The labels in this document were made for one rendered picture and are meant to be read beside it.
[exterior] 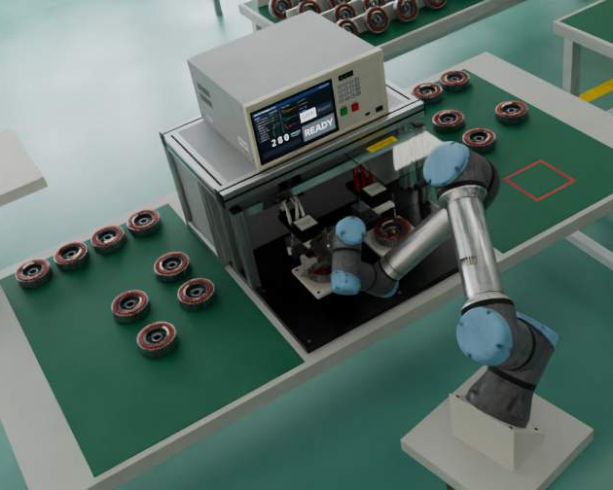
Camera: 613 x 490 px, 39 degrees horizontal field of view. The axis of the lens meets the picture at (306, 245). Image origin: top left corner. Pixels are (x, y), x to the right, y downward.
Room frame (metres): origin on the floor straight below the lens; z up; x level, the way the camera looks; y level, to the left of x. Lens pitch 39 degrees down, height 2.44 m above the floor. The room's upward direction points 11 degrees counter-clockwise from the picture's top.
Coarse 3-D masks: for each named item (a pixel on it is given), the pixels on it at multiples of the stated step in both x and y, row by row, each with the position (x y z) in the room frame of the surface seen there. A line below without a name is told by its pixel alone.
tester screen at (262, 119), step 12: (324, 84) 2.10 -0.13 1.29; (300, 96) 2.06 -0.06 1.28; (312, 96) 2.08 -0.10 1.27; (324, 96) 2.09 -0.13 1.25; (276, 108) 2.03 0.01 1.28; (288, 108) 2.05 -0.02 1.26; (300, 108) 2.06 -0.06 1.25; (264, 120) 2.02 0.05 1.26; (276, 120) 2.03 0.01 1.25; (288, 120) 2.05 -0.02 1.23; (300, 120) 2.06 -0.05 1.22; (312, 120) 2.07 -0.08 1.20; (264, 132) 2.01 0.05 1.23; (276, 132) 2.03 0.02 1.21; (300, 132) 2.06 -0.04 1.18; (264, 144) 2.01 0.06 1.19; (300, 144) 2.05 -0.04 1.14; (276, 156) 2.02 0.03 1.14
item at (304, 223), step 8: (280, 216) 2.07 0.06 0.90; (304, 216) 2.02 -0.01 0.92; (288, 224) 2.02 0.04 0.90; (296, 224) 1.99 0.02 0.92; (304, 224) 1.98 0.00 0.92; (312, 224) 1.97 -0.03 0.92; (296, 232) 1.98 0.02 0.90; (304, 232) 1.95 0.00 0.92; (312, 232) 1.96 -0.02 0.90; (320, 232) 1.97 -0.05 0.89; (304, 240) 1.94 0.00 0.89
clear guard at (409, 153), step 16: (400, 128) 2.15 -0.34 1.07; (416, 128) 2.14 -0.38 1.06; (368, 144) 2.10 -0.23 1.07; (400, 144) 2.07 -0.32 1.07; (416, 144) 2.06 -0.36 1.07; (432, 144) 2.04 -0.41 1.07; (368, 160) 2.02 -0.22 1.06; (384, 160) 2.01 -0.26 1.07; (400, 160) 1.99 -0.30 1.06; (416, 160) 1.97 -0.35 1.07; (384, 176) 1.93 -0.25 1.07; (400, 176) 1.92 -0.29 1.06; (416, 176) 1.92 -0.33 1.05; (400, 192) 1.88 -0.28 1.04; (416, 192) 1.88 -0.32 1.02; (432, 192) 1.89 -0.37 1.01; (400, 208) 1.85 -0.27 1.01
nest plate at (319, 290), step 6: (294, 270) 1.95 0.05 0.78; (300, 270) 1.94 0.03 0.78; (300, 276) 1.92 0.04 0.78; (306, 282) 1.88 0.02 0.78; (312, 282) 1.88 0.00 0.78; (324, 282) 1.87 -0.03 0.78; (330, 282) 1.86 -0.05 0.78; (312, 288) 1.85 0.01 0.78; (318, 288) 1.85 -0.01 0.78; (324, 288) 1.84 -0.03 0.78; (330, 288) 1.84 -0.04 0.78; (318, 294) 1.83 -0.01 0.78; (324, 294) 1.83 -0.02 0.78
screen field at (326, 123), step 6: (330, 114) 2.10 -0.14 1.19; (318, 120) 2.08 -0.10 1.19; (324, 120) 2.09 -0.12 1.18; (330, 120) 2.10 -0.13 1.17; (306, 126) 2.07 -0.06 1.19; (312, 126) 2.07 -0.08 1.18; (318, 126) 2.08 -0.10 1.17; (324, 126) 2.09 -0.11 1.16; (330, 126) 2.09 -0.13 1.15; (306, 132) 2.06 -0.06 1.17; (312, 132) 2.07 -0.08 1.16; (318, 132) 2.08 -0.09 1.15; (324, 132) 2.09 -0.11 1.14; (306, 138) 2.06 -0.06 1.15
